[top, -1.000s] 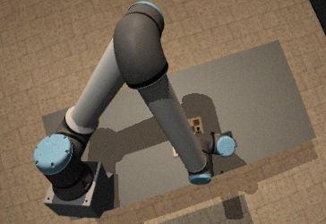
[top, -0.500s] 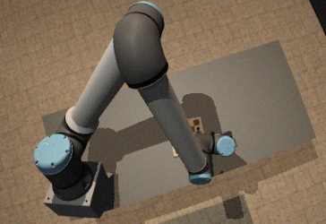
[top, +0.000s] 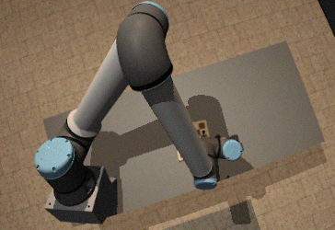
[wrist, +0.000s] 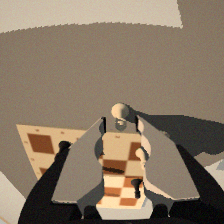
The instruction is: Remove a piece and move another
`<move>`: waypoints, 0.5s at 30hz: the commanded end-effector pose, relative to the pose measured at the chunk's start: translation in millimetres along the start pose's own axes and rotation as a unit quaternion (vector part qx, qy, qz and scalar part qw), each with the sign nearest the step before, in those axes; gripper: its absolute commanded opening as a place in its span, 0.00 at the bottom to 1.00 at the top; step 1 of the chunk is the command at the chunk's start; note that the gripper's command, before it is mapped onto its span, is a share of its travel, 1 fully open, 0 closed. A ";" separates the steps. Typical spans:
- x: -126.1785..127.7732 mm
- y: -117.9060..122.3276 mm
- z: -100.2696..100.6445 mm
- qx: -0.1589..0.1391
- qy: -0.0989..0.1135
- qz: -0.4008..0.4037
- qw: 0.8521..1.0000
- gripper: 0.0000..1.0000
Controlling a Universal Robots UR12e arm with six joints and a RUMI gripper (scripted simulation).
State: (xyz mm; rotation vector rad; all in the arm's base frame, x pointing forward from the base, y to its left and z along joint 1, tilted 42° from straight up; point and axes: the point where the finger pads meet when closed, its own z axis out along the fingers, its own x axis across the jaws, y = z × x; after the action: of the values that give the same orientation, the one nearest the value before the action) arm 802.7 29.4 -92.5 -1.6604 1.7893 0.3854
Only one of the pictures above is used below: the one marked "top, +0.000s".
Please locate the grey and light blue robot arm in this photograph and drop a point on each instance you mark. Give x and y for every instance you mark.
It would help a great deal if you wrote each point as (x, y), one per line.
(140, 55)

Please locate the chessboard with pieces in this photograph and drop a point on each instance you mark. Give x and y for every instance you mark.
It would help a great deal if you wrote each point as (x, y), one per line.
(199, 126)

